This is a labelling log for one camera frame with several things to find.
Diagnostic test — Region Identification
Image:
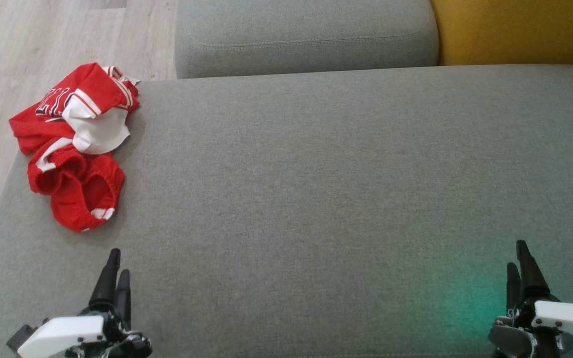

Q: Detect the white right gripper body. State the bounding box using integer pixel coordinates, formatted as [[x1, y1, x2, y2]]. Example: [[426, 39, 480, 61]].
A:
[[488, 298, 573, 358]]

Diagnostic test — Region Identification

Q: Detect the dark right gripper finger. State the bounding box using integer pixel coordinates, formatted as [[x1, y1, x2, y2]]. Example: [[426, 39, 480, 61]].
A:
[[516, 240, 550, 301], [507, 263, 524, 311]]

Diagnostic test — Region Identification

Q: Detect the red shorts white trim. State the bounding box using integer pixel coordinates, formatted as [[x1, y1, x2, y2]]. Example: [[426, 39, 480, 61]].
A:
[[27, 138, 126, 233]]

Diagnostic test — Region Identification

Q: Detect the yellow sofa backrest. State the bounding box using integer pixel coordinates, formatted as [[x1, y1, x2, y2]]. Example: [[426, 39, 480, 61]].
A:
[[430, 0, 573, 67]]

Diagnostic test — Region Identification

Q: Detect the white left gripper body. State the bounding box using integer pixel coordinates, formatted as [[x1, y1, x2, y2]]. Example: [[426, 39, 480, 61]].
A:
[[18, 304, 153, 358]]

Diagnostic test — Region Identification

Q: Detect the narrow grey sofa seat cushion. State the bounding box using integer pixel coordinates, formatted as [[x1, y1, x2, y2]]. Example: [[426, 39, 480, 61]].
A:
[[175, 0, 440, 79]]

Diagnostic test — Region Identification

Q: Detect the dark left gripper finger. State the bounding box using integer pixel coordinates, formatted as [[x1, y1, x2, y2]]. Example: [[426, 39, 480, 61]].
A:
[[90, 249, 121, 311], [115, 270, 132, 329]]

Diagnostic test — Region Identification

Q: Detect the large grey sofa seat cushion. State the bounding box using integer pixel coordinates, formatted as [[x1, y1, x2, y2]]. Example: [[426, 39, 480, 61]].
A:
[[0, 64, 573, 358]]

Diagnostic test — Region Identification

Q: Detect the red white jersey shirt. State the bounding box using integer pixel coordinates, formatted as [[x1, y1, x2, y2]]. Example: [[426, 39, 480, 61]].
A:
[[9, 62, 141, 156]]

